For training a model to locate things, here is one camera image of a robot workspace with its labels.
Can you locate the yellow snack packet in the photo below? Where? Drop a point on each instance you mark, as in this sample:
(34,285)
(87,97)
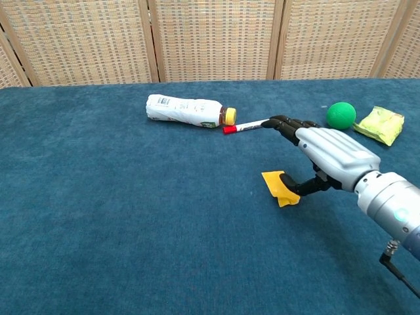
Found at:
(380,126)

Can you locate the white plastic bottle yellow cap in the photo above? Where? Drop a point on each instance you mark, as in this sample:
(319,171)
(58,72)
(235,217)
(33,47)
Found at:
(183,111)

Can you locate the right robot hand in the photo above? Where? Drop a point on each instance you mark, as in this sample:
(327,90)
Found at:
(331,151)

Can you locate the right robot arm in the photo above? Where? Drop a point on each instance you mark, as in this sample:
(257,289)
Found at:
(390,203)

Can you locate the green ball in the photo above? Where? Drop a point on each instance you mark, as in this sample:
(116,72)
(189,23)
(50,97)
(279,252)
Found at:
(341,115)

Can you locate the red white marker pen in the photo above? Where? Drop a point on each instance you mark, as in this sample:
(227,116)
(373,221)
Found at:
(244,127)

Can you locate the woven folding screen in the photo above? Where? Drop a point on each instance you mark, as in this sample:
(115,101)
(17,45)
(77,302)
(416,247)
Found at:
(210,39)

